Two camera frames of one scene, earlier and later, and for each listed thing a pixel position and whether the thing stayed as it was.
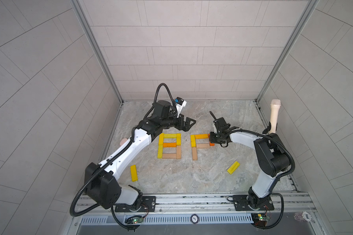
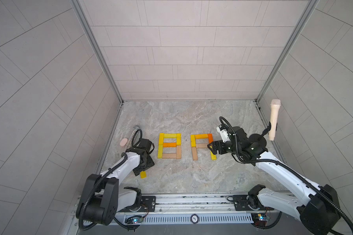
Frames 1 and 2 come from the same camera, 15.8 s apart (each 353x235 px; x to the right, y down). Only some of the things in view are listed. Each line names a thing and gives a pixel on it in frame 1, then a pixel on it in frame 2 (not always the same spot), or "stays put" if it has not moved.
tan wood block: (203, 145) stays put
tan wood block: (178, 152) stays put
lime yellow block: (234, 167) -> (213, 156)
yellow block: (193, 140) stays put
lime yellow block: (169, 135) stays put
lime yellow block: (160, 152) stays put
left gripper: (185, 128) -> (150, 163)
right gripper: (212, 133) -> (219, 143)
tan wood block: (194, 150) stays put
